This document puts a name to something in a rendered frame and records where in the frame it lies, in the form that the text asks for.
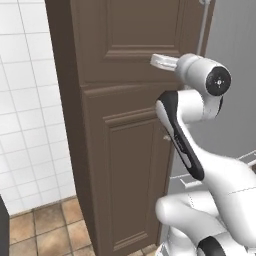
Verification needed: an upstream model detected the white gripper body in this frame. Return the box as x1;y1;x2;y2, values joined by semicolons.
149;53;180;72

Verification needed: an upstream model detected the brown short cabinet door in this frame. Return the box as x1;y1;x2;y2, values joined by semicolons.
69;0;217;86

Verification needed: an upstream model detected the tall brown cabinet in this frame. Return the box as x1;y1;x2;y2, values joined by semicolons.
44;0;217;256

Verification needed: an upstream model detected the brown long cabinet door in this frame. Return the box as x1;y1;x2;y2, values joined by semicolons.
81;81;184;255

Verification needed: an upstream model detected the grey fridge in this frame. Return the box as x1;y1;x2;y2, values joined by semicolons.
159;0;256;248

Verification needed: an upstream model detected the dark grey unit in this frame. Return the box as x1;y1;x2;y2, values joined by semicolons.
0;194;11;256

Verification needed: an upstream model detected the long silver door handle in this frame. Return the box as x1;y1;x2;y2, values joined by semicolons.
195;0;212;56

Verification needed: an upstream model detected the silver fridge drawer handle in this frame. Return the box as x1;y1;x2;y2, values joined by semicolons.
170;149;256;190

